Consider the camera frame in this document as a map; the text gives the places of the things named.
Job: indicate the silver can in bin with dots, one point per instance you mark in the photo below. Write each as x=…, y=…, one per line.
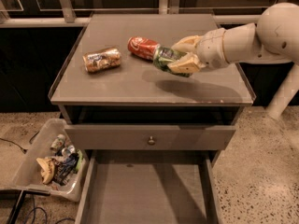
x=67, y=151

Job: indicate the red soda can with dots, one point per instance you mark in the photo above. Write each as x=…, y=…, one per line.
x=142, y=47

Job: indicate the gold brown can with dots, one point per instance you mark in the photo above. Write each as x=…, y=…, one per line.
x=102, y=59

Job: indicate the grey middle drawer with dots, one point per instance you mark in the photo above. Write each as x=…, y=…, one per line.
x=149, y=187

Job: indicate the grey drawer cabinet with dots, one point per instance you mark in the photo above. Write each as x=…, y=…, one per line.
x=137, y=93

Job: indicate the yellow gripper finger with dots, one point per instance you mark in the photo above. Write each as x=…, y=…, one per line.
x=189, y=63
x=187, y=44

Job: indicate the white can in bin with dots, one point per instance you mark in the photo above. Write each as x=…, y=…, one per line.
x=58, y=143

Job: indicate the round metal drawer knob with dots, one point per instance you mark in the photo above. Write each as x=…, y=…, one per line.
x=151, y=141

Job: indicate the black bar on floor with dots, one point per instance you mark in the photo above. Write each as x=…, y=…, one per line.
x=17, y=196

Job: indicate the grey top drawer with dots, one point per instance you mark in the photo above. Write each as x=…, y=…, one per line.
x=135, y=137

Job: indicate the clear plastic bin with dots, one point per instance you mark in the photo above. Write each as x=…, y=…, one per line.
x=29, y=178

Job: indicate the green item in bin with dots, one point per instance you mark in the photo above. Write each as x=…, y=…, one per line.
x=79, y=162

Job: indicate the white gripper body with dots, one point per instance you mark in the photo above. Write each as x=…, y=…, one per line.
x=211, y=49

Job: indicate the metal window frame rail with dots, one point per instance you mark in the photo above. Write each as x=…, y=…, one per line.
x=69, y=13

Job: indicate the tan crumpled wrapper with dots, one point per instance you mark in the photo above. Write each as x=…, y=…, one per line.
x=47, y=169

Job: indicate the dark snack bag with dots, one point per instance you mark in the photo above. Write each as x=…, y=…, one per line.
x=64, y=168

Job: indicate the green soda can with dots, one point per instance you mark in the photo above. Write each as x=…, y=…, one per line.
x=164, y=56

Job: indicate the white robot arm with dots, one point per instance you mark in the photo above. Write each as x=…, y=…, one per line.
x=273, y=38

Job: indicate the grey drawer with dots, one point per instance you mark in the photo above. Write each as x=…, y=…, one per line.
x=149, y=187
x=135, y=137

